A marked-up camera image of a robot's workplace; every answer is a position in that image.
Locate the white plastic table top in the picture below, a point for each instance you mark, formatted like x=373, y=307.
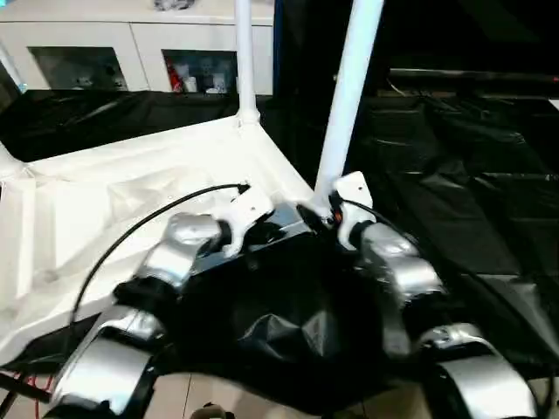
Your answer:
x=87, y=201

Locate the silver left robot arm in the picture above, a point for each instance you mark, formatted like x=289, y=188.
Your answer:
x=157, y=279

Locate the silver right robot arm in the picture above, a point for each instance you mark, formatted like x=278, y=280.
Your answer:
x=406, y=279

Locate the black work mat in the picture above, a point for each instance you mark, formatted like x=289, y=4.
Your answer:
x=472, y=218

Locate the red bottle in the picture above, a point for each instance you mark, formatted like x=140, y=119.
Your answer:
x=175, y=78

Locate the white cabinet with glass doors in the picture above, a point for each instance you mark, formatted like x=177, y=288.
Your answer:
x=131, y=35

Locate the grey window curtain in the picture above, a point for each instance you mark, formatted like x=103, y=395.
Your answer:
x=10, y=68

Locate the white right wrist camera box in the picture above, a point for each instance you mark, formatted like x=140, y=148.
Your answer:
x=351, y=201

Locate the grey horizontal rail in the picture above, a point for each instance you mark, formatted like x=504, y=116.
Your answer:
x=476, y=77

